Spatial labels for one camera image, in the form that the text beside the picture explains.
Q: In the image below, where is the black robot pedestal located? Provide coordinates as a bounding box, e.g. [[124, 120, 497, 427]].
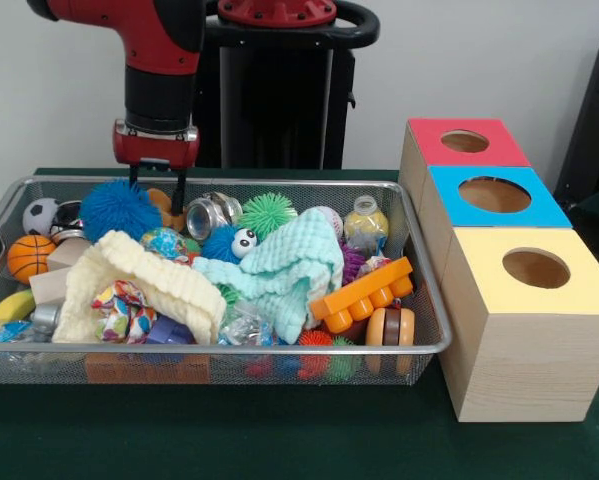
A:
[[193, 0, 381, 170]]

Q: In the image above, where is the wooden box with three holes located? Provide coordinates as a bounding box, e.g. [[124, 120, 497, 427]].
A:
[[397, 117, 599, 424]]

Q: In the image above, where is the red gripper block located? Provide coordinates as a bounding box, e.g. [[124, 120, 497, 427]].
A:
[[112, 118, 201, 218]]

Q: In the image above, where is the black stand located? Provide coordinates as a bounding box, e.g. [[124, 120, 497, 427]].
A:
[[553, 33, 599, 241]]

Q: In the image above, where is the small soccer ball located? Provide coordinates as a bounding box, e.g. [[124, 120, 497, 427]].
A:
[[21, 198, 60, 236]]

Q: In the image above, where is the shallow metal mesh bin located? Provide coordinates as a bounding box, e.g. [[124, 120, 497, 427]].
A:
[[0, 175, 454, 387]]

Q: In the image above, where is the cream cloth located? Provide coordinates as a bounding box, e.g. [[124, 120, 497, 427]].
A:
[[52, 229, 228, 346]]

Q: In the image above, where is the large blue spiky ball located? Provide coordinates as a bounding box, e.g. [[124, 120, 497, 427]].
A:
[[80, 179, 163, 244]]

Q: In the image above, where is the green spiky ball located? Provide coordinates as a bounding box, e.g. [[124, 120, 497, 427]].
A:
[[238, 194, 299, 235]]

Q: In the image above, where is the toy hamburger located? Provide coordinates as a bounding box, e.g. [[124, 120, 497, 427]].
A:
[[364, 307, 416, 349]]

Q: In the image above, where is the small globe ball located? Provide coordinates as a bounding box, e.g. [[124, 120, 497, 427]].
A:
[[139, 227, 200, 262]]

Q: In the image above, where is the blue fuzzy ball with eyes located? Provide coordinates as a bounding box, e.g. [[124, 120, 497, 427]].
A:
[[201, 223, 261, 265]]

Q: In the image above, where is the orange brown toy animal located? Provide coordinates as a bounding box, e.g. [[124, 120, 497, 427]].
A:
[[146, 187, 188, 234]]

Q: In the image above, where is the orange building block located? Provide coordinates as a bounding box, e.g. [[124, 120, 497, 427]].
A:
[[309, 257, 415, 332]]

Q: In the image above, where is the mint green cloth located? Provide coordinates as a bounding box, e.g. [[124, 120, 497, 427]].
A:
[[193, 208, 345, 345]]

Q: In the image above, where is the small orange basketball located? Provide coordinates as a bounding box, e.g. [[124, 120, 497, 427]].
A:
[[7, 234, 58, 287]]

